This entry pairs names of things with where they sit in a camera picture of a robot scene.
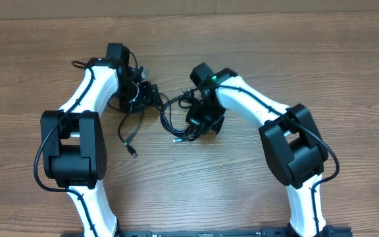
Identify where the black usb cable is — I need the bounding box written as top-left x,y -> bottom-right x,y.
116,88 -> 203,159

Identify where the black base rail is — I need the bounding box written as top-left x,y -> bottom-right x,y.
61,226 -> 353,237

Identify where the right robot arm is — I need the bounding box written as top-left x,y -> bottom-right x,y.
186,63 -> 330,236

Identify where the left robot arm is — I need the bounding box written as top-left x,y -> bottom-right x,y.
34,43 -> 163,236

